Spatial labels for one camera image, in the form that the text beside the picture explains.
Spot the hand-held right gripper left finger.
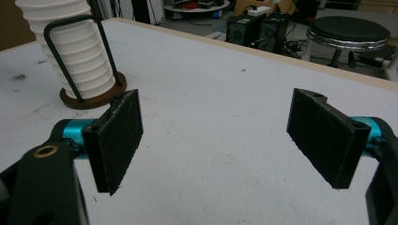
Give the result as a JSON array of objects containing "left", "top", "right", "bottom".
[{"left": 82, "top": 89, "right": 144, "bottom": 196}]

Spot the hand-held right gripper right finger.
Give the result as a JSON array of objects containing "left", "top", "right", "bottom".
[{"left": 286, "top": 88, "right": 372, "bottom": 190}]

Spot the black wire holder brown base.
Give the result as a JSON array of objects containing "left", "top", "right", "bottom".
[{"left": 43, "top": 14, "right": 128, "bottom": 111}]

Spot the stack of paper cups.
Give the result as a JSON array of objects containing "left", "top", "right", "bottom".
[{"left": 14, "top": 0, "right": 116, "bottom": 100}]

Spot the white table mat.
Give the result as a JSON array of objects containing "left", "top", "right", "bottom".
[{"left": 0, "top": 18, "right": 398, "bottom": 225}]

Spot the black round stool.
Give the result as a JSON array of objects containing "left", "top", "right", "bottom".
[{"left": 305, "top": 16, "right": 392, "bottom": 69}]

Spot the black computer tower green sticker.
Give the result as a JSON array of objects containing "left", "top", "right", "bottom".
[{"left": 225, "top": 13, "right": 267, "bottom": 48}]

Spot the white power strip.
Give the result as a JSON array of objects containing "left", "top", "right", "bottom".
[{"left": 247, "top": 6, "right": 272, "bottom": 17}]

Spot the white round table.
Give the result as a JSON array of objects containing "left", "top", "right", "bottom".
[{"left": 163, "top": 0, "right": 231, "bottom": 13}]

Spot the brown cardboard box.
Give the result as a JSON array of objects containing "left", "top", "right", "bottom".
[{"left": 233, "top": 0, "right": 297, "bottom": 17}]

